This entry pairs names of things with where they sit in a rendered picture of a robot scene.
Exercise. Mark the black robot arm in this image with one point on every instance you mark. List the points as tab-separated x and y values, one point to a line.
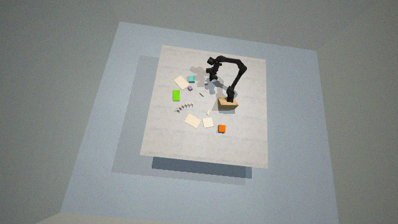
216	63

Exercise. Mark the green flat bar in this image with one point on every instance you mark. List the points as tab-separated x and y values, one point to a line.
176	95

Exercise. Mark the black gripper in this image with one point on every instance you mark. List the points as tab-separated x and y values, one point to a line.
213	74

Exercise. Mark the teal rectangular block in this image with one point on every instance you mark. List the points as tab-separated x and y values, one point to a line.
191	79

